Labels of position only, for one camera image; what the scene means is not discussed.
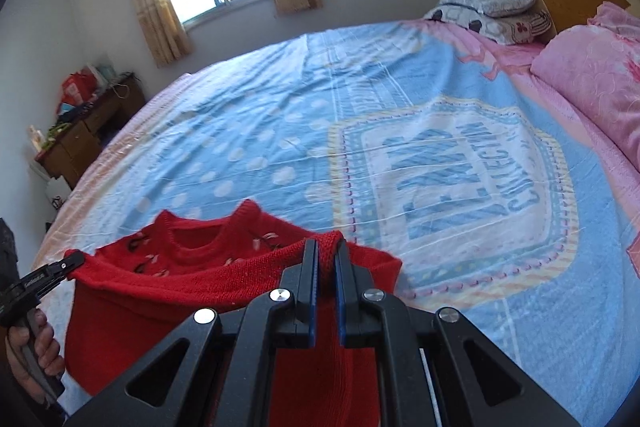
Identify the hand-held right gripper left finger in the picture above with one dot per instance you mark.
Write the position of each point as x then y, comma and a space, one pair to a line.
312, 302

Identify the brown wooden desk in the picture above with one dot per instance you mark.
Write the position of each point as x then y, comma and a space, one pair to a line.
85, 137

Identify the green clutter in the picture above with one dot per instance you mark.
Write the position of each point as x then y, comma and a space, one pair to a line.
57, 131

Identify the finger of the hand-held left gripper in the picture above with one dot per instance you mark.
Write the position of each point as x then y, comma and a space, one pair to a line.
60, 268

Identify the floral striped pillow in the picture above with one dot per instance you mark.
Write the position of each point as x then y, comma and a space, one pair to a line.
525, 29

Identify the red gift bag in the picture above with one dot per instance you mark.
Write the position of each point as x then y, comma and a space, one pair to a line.
77, 88

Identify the red knitted sweater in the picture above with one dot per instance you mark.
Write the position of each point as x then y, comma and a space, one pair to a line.
150, 307

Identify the blue pink printed bed sheet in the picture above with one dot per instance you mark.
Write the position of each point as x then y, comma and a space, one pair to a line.
450, 157

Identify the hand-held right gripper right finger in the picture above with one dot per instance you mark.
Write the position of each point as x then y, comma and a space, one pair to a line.
342, 302

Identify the grey patterned pillow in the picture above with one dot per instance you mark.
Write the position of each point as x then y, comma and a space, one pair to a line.
495, 1

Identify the pink pillow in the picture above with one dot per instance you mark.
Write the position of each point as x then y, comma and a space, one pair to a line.
595, 77

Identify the person's left hand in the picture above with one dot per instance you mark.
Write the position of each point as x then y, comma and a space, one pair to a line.
50, 342

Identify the light blue bag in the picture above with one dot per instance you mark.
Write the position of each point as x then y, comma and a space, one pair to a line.
105, 74

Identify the white paper bag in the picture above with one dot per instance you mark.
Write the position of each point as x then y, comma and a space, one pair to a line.
57, 194

